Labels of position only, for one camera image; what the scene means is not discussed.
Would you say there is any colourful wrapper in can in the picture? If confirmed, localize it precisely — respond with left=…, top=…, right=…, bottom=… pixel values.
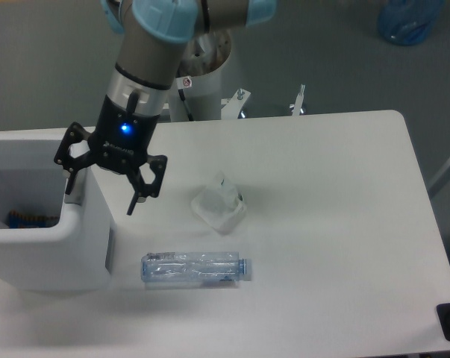
left=7, top=210, right=60, bottom=229

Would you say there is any white trash can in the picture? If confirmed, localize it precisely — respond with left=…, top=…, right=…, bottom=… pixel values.
left=0, top=132, right=114, bottom=291

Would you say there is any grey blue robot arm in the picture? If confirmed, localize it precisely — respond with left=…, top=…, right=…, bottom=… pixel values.
left=54, top=1, right=277, bottom=215

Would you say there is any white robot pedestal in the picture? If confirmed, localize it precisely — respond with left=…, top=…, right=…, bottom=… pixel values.
left=164, top=31, right=251, bottom=122

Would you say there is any crumpled white plastic cup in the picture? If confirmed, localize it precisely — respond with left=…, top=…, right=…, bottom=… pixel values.
left=190, top=171, right=247, bottom=234

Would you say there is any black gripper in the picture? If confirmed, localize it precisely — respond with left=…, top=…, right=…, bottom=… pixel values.
left=53, top=95, right=169, bottom=216

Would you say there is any crushed clear plastic bottle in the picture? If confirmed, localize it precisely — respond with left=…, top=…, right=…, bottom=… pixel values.
left=141, top=251, right=252, bottom=288

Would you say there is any black cable on pedestal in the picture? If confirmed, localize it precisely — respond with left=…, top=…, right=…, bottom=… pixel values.
left=178, top=87, right=195, bottom=122

